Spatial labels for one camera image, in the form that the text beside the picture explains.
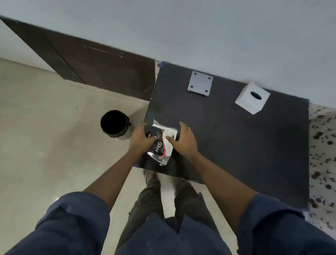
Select person's left forearm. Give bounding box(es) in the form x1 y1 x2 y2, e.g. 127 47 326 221
83 150 148 211

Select black and white plastic packet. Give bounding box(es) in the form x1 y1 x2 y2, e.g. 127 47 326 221
146 119 181 166

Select person's right hand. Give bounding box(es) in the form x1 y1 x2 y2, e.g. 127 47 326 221
166 121 199 159

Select blue shirt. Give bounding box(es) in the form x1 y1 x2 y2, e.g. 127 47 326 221
5 191 336 255

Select person's left hand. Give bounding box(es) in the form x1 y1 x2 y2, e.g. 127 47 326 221
128 122 158 158

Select dark brown door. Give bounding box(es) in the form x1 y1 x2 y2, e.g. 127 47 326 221
0 15 156 101

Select white floral cloth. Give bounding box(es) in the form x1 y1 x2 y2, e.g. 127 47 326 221
304 103 336 239

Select white tissue box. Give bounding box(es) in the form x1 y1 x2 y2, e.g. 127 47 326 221
235 82 271 115

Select white square plate with holes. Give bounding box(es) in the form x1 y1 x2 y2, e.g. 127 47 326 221
187 71 213 97

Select person's right forearm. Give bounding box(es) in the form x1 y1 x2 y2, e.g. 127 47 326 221
184 151 261 232

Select black bin with white base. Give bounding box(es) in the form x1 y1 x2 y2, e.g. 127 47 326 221
100 110 132 141

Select dark grey trousers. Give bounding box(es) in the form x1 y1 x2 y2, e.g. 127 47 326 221
114 175 219 255

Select dark table cover cloth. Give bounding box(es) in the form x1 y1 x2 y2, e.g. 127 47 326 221
134 61 310 211

